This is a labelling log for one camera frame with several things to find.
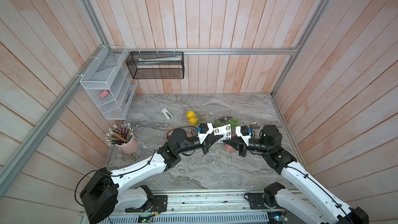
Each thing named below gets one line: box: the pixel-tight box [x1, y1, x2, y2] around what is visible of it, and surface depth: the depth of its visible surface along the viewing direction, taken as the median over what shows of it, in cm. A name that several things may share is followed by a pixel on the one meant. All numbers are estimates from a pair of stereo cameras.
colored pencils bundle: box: [104, 122, 134, 146], surface depth 85 cm
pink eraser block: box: [99, 89, 111, 99], surface depth 84 cm
